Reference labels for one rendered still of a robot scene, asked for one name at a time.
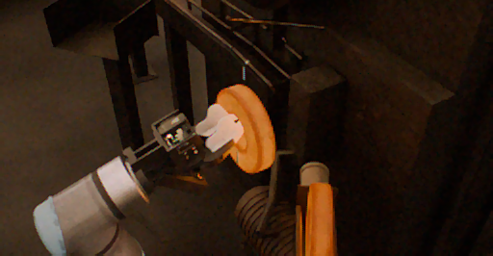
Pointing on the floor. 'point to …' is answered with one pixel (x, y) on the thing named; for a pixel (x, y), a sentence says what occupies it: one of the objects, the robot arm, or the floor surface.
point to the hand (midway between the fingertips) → (244, 121)
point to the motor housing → (251, 213)
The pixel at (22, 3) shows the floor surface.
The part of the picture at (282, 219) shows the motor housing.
